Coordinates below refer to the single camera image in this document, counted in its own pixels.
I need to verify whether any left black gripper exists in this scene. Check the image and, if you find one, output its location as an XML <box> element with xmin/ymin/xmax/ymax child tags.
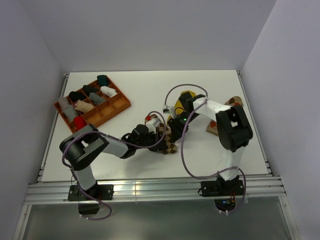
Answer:
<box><xmin>135</xmin><ymin>130</ymin><xmax>168</xmax><ymax>152</ymax></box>

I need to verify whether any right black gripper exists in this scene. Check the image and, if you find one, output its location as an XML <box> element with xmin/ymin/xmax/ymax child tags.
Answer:
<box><xmin>168</xmin><ymin>111</ymin><xmax>200</xmax><ymax>143</ymax></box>

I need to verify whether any brown argyle sock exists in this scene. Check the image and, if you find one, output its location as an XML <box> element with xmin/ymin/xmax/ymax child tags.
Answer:
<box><xmin>154</xmin><ymin>120</ymin><xmax>178</xmax><ymax>155</ymax></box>

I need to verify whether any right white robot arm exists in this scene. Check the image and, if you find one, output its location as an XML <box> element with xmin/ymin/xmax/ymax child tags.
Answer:
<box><xmin>167</xmin><ymin>92</ymin><xmax>253</xmax><ymax>195</ymax></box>

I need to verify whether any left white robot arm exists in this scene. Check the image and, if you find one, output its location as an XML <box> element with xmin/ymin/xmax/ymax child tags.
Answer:
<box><xmin>59</xmin><ymin>124</ymin><xmax>168</xmax><ymax>200</ymax></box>

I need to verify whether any yellow sock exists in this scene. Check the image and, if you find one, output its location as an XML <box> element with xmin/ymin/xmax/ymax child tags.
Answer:
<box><xmin>166</xmin><ymin>90</ymin><xmax>196</xmax><ymax>126</ymax></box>

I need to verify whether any orange argyle sock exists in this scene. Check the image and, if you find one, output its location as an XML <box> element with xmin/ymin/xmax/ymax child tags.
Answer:
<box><xmin>206</xmin><ymin>96</ymin><xmax>244</xmax><ymax>137</ymax></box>

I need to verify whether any orange compartment tray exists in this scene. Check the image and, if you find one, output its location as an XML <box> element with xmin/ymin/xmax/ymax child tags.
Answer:
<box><xmin>54</xmin><ymin>74</ymin><xmax>131</xmax><ymax>133</ymax></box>

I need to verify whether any white rolled sock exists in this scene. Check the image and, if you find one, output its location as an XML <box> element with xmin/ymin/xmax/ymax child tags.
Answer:
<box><xmin>100</xmin><ymin>86</ymin><xmax>118</xmax><ymax>98</ymax></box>

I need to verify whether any grey rolled sock middle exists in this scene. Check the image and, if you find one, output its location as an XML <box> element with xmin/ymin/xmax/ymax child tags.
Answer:
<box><xmin>89</xmin><ymin>92</ymin><xmax>106</xmax><ymax>106</ymax></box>

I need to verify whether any red rolled sock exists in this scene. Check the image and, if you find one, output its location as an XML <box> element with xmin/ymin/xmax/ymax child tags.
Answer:
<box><xmin>73</xmin><ymin>116</ymin><xmax>87</xmax><ymax>132</ymax></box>

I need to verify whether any dark green rolled sock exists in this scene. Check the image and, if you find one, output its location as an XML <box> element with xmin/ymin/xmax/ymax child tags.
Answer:
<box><xmin>97</xmin><ymin>75</ymin><xmax>110</xmax><ymax>87</ymax></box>

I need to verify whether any beige rolled sock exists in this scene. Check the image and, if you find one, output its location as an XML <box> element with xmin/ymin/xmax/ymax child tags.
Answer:
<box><xmin>73</xmin><ymin>100</ymin><xmax>95</xmax><ymax>114</ymax></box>

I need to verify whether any black rolled sock upper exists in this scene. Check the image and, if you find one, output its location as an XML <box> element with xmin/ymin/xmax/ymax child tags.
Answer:
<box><xmin>82</xmin><ymin>85</ymin><xmax>100</xmax><ymax>97</ymax></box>

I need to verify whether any black rolled sock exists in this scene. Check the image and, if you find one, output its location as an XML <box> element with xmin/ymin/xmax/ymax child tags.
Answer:
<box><xmin>82</xmin><ymin>85</ymin><xmax>100</xmax><ymax>97</ymax></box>
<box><xmin>68</xmin><ymin>91</ymin><xmax>87</xmax><ymax>103</ymax></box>

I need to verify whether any dark grey rolled sock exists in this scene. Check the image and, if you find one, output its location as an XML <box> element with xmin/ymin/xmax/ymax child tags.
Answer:
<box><xmin>62</xmin><ymin>105</ymin><xmax>79</xmax><ymax>123</ymax></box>

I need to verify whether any black rolled sock left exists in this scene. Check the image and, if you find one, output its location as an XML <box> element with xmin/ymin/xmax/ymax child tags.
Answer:
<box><xmin>68</xmin><ymin>91</ymin><xmax>87</xmax><ymax>103</ymax></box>

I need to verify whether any light grey rolled sock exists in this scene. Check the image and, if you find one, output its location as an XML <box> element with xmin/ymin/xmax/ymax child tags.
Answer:
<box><xmin>58</xmin><ymin>97</ymin><xmax>70</xmax><ymax>111</ymax></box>

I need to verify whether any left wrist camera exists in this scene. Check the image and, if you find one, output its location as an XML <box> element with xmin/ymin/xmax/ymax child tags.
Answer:
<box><xmin>144</xmin><ymin>114</ymin><xmax>161</xmax><ymax>134</ymax></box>

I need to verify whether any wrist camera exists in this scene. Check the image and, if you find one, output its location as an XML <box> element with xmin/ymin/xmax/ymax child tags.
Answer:
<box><xmin>162</xmin><ymin>104</ymin><xmax>176</xmax><ymax>118</ymax></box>
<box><xmin>144</xmin><ymin>114</ymin><xmax>161</xmax><ymax>134</ymax></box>

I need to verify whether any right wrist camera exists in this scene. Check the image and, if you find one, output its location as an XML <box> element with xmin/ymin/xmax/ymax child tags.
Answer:
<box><xmin>162</xmin><ymin>104</ymin><xmax>176</xmax><ymax>118</ymax></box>

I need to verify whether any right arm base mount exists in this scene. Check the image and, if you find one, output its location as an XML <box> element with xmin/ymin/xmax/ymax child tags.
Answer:
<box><xmin>197</xmin><ymin>178</ymin><xmax>245</xmax><ymax>212</ymax></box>

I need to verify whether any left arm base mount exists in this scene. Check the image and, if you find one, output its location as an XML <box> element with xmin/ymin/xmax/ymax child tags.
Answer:
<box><xmin>67</xmin><ymin>183</ymin><xmax>114</xmax><ymax>217</ymax></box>

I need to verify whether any aluminium rail frame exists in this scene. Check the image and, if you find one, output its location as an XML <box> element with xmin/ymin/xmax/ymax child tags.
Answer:
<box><xmin>13</xmin><ymin>70</ymin><xmax>301</xmax><ymax>240</ymax></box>

